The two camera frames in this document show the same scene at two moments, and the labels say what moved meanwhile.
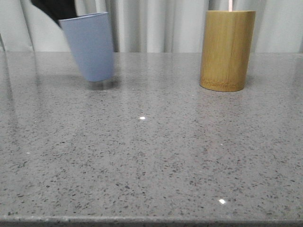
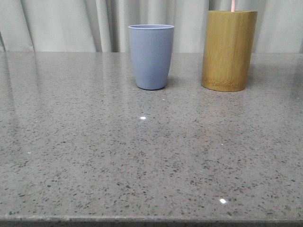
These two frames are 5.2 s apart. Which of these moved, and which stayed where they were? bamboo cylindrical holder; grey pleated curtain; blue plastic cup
Moved: blue plastic cup
Stayed: bamboo cylindrical holder; grey pleated curtain
